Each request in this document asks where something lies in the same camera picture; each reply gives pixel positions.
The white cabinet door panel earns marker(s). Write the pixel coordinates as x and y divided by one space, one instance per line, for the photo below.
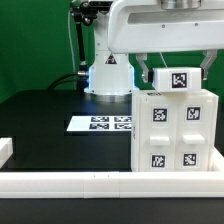
194 133

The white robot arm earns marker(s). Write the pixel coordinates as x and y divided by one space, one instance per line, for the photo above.
111 74

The white cabinet top block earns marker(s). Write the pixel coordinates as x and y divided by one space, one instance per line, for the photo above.
176 79

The white L-shaped obstacle wall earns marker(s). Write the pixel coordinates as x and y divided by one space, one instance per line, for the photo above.
109 184

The white cabinet body box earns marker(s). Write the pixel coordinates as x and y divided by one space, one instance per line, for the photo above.
173 131

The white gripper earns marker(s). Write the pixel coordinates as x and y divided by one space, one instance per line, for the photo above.
148 26

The white marker base plate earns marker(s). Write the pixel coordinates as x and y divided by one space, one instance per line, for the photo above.
99 123

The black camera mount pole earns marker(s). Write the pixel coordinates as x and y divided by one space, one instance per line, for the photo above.
84 13

